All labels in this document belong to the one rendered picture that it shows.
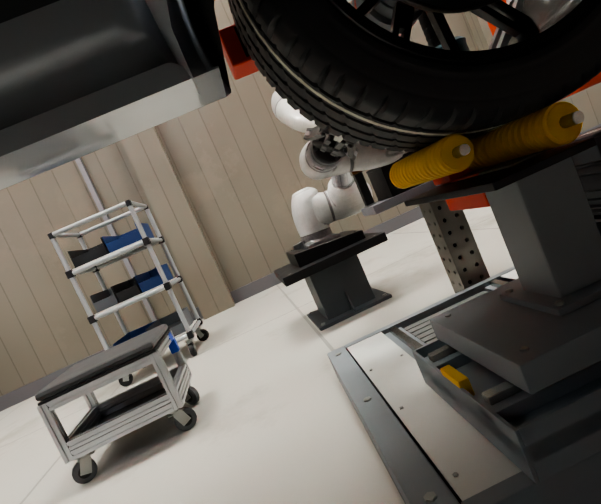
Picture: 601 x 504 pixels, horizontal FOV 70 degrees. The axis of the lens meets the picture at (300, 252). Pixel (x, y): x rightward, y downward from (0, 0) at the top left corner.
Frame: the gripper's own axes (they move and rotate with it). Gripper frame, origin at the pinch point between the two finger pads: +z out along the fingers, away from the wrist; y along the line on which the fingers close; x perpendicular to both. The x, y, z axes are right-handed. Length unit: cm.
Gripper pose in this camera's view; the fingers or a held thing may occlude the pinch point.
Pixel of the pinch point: (342, 130)
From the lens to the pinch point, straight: 86.0
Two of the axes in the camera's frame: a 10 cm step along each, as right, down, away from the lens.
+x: 3.6, -9.3, -0.1
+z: 1.0, 0.5, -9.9
